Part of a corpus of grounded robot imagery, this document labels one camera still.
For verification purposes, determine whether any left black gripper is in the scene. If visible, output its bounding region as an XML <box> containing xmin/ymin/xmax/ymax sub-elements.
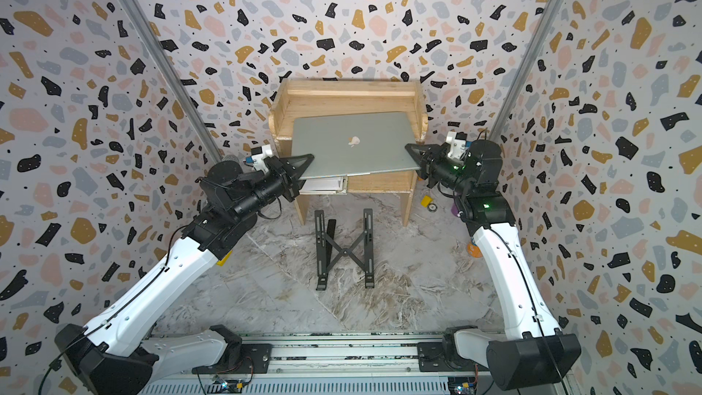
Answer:
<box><xmin>233</xmin><ymin>154</ymin><xmax>316</xmax><ymax>227</ymax></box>

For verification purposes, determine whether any silver laptop computer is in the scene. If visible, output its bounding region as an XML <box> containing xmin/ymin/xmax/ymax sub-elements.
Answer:
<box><xmin>292</xmin><ymin>113</ymin><xmax>418</xmax><ymax>179</ymax></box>

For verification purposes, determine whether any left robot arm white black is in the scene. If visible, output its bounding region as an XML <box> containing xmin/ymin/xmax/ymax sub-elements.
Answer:
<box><xmin>55</xmin><ymin>154</ymin><xmax>314</xmax><ymax>394</ymax></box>

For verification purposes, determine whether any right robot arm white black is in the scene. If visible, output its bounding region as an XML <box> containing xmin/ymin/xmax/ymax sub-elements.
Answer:
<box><xmin>405</xmin><ymin>139</ymin><xmax>581</xmax><ymax>391</ymax></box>

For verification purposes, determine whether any black folding laptop stand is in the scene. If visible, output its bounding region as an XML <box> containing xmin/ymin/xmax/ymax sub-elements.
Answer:
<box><xmin>314</xmin><ymin>208</ymin><xmax>376</xmax><ymax>291</ymax></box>

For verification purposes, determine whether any white book black text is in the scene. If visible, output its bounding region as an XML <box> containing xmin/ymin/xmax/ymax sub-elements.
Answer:
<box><xmin>300</xmin><ymin>177</ymin><xmax>347</xmax><ymax>195</ymax></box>

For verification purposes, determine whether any yellow tape measure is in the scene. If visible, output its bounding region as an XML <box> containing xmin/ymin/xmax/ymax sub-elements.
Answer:
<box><xmin>420</xmin><ymin>196</ymin><xmax>438</xmax><ymax>212</ymax></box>

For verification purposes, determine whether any wooden shelf unit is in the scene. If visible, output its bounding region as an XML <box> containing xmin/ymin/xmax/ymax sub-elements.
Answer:
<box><xmin>269</xmin><ymin>79</ymin><xmax>429</xmax><ymax>223</ymax></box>

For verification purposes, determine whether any orange Fanta can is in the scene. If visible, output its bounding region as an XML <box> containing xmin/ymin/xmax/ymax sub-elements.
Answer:
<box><xmin>466</xmin><ymin>243</ymin><xmax>483</xmax><ymax>258</ymax></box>

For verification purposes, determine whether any yellow rectangular block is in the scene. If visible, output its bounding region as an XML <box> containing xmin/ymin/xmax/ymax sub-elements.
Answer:
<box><xmin>217</xmin><ymin>251</ymin><xmax>231</xmax><ymax>266</ymax></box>

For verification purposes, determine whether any left green circuit board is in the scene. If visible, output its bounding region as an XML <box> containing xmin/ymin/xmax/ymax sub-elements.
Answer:
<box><xmin>212</xmin><ymin>376</ymin><xmax>249</xmax><ymax>394</ymax></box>

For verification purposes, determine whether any green circuit board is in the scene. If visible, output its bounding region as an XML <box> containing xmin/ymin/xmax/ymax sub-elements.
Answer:
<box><xmin>448</xmin><ymin>377</ymin><xmax>477</xmax><ymax>395</ymax></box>
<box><xmin>212</xmin><ymin>376</ymin><xmax>249</xmax><ymax>394</ymax></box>

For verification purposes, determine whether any right green circuit board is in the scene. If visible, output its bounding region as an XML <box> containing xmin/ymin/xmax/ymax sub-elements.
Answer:
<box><xmin>448</xmin><ymin>377</ymin><xmax>477</xmax><ymax>395</ymax></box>

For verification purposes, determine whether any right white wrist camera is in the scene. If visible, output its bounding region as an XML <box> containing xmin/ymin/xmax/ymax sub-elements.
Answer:
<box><xmin>445</xmin><ymin>131</ymin><xmax>471</xmax><ymax>162</ymax></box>

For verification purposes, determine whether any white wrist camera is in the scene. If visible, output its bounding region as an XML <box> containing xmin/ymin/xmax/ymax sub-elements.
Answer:
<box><xmin>244</xmin><ymin>144</ymin><xmax>273</xmax><ymax>173</ymax></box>
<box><xmin>445</xmin><ymin>131</ymin><xmax>471</xmax><ymax>162</ymax></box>

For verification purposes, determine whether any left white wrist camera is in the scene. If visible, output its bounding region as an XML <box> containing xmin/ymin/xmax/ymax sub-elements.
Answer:
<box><xmin>244</xmin><ymin>144</ymin><xmax>273</xmax><ymax>173</ymax></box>

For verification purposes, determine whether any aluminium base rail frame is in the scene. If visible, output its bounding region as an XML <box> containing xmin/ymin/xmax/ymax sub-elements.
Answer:
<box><xmin>143</xmin><ymin>333</ymin><xmax>501</xmax><ymax>394</ymax></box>

